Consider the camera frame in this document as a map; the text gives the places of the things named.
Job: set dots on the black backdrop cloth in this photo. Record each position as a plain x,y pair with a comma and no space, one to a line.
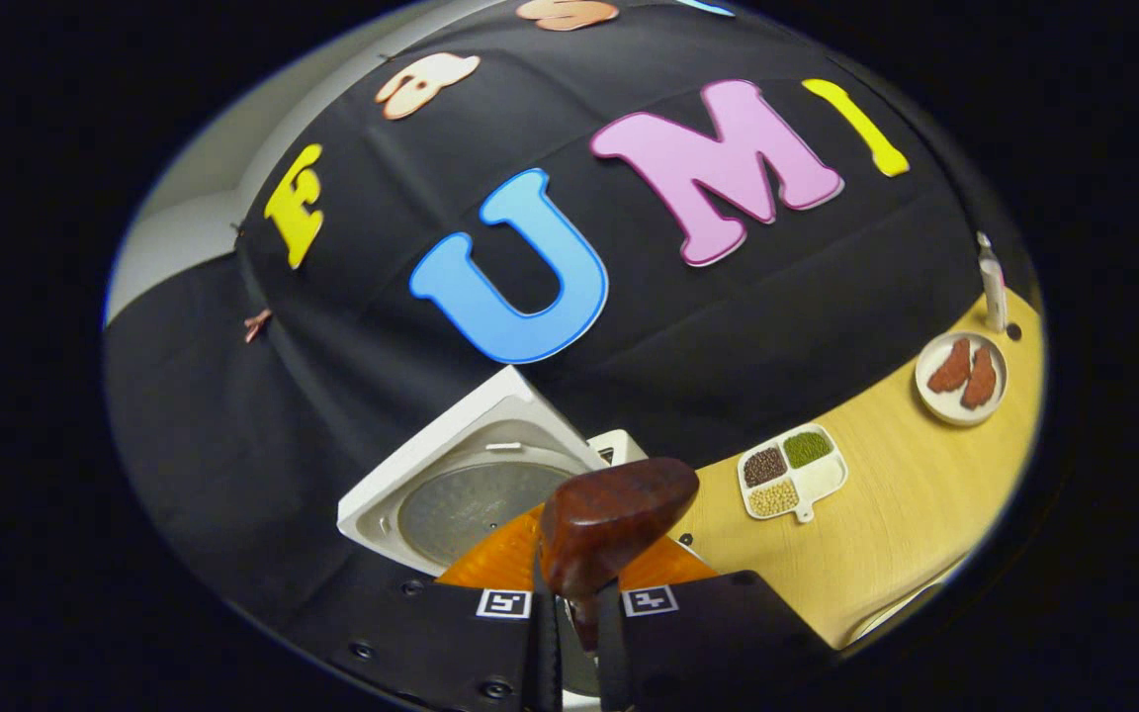
332,396

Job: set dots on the white round plate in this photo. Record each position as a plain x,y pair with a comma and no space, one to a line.
955,407

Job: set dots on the white toaster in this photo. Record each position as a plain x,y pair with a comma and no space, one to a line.
629,445

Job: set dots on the pink clothespin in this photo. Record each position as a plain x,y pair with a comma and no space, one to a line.
256,324

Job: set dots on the white rice cooker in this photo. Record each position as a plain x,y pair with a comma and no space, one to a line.
382,504

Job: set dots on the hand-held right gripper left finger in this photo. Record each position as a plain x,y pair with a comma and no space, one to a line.
461,643

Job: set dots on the white divided bean dish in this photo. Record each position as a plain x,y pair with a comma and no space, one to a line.
822,480

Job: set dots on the clear bottle with pink label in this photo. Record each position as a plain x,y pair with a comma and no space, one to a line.
993,292

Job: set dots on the red sausage piece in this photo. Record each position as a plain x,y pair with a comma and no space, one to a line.
950,368
979,381

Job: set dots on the brown wooden spoon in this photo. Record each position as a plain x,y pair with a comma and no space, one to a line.
609,514

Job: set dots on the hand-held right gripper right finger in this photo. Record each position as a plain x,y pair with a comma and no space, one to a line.
708,643

